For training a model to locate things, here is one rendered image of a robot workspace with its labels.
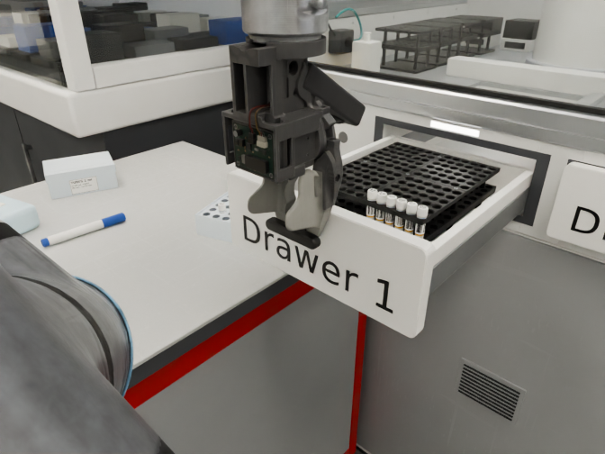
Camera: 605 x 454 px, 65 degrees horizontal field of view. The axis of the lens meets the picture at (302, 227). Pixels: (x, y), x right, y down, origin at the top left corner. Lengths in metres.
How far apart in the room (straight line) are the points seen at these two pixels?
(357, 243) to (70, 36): 0.88
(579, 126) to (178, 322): 0.58
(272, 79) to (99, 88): 0.88
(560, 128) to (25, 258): 0.64
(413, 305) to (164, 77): 1.00
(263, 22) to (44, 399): 0.32
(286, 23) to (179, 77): 0.97
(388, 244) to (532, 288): 0.40
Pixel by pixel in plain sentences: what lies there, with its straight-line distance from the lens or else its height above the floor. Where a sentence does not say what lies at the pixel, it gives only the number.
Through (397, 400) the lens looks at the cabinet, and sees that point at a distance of 1.15.
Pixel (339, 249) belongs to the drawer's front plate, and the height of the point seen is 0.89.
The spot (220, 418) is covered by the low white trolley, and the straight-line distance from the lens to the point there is 0.79.
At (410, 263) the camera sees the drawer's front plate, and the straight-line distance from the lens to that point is 0.48.
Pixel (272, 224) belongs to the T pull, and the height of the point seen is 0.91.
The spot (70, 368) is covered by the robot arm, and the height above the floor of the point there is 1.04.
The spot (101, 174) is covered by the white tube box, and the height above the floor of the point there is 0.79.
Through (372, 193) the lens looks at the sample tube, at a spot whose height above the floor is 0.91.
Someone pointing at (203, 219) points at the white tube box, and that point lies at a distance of 0.80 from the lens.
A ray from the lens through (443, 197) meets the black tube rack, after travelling 0.64.
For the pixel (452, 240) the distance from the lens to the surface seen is 0.56.
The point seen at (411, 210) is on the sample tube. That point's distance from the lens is 0.58.
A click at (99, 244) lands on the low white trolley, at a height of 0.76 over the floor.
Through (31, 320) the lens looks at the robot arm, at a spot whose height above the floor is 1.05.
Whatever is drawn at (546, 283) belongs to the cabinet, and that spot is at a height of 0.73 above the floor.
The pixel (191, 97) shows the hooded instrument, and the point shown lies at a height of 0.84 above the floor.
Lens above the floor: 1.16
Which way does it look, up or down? 29 degrees down
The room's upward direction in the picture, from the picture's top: straight up
